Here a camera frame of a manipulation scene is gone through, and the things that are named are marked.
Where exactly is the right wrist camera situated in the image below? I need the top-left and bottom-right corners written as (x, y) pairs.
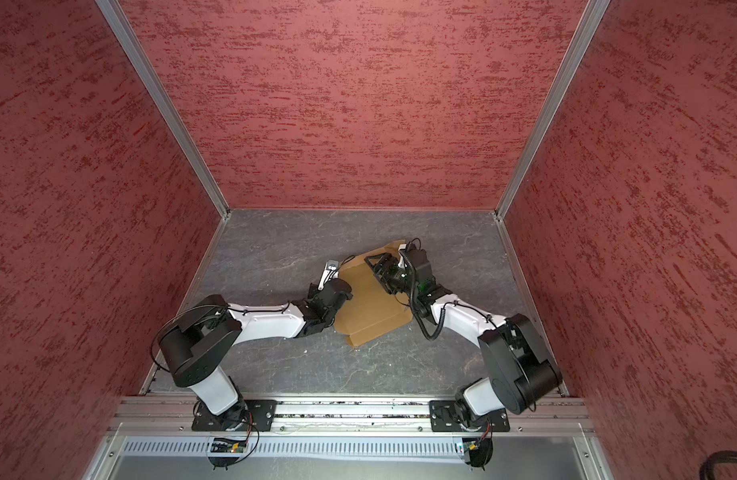
top-left (404, 242), bottom-right (434, 292)

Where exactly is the aluminium front rail frame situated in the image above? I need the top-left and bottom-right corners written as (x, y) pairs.
top-left (85, 394), bottom-right (612, 479)

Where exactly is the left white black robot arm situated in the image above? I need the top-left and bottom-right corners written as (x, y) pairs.
top-left (154, 279), bottom-right (352, 432)

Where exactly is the perforated metal cable tray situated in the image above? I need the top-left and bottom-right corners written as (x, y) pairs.
top-left (122, 436), bottom-right (463, 463)

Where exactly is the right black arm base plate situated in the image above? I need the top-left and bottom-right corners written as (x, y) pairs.
top-left (428, 400), bottom-right (510, 433)

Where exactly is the aluminium corner post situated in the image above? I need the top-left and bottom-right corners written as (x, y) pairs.
top-left (96, 0), bottom-right (232, 222)
top-left (495, 0), bottom-right (610, 222)

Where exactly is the black cable bundle at corner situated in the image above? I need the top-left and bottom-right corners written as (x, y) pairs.
top-left (699, 449), bottom-right (737, 480)

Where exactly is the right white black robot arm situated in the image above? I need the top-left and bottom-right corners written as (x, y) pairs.
top-left (366, 244), bottom-right (563, 431)

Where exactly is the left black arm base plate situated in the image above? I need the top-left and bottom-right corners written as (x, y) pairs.
top-left (192, 399), bottom-right (278, 432)

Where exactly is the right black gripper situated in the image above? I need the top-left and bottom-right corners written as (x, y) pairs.
top-left (364, 252), bottom-right (418, 296)

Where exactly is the left aluminium corner post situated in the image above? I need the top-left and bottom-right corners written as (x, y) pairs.
top-left (96, 0), bottom-right (232, 222)

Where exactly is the right aluminium corner post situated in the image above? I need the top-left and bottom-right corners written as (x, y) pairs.
top-left (495, 0), bottom-right (610, 222)

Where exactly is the brown cardboard box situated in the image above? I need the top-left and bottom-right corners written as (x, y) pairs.
top-left (334, 240), bottom-right (411, 348)

